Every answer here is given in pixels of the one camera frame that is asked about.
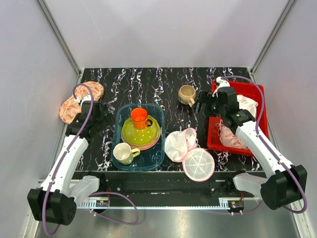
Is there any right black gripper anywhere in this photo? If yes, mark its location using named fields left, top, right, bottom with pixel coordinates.
left=191, top=90, right=225, bottom=118

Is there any floral pink laundry bag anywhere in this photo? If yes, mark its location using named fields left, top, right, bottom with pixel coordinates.
left=59, top=81, right=104, bottom=124

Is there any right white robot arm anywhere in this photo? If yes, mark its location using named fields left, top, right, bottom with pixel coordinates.
left=193, top=87, right=308, bottom=214

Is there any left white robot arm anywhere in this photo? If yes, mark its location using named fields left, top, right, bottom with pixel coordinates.
left=27, top=101, right=114, bottom=226

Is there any white pink-trimmed bra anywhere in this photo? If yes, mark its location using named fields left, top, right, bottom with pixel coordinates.
left=237, top=95, right=259, bottom=118

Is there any pink satin bra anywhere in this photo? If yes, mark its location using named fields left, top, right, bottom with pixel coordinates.
left=216, top=120, right=248, bottom=150

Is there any white mesh laundry bag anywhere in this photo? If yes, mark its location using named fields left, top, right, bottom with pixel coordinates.
left=164, top=127, right=215, bottom=182

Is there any beige ceramic mug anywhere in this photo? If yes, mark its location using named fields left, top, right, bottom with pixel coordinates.
left=178, top=85, right=196, bottom=107

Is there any orange plastic cup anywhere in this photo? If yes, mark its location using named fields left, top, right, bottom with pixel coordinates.
left=130, top=108, right=153, bottom=129

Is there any green dotted bowl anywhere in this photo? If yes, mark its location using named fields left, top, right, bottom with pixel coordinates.
left=121, top=116, right=160, bottom=146

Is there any red plastic tray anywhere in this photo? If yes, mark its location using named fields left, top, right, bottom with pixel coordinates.
left=207, top=81, right=269, bottom=157

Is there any pink plate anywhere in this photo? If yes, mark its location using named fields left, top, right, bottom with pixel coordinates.
left=121, top=132, right=161, bottom=151

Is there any blue transparent plastic bin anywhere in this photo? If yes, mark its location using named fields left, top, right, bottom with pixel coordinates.
left=111, top=104, right=165, bottom=172

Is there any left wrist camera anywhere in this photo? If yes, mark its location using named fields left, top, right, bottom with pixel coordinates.
left=75, top=95, right=93, bottom=105

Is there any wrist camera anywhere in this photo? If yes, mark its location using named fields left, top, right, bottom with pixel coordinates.
left=212, top=77, right=235, bottom=98
left=75, top=95, right=93, bottom=105

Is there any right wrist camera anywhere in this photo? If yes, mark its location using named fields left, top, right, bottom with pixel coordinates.
left=212, top=77, right=235, bottom=98

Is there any cream mug yellow handle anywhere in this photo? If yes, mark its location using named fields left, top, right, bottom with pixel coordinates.
left=113, top=143, right=141, bottom=165

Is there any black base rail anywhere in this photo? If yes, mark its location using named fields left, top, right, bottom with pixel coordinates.
left=72, top=171, right=252, bottom=197

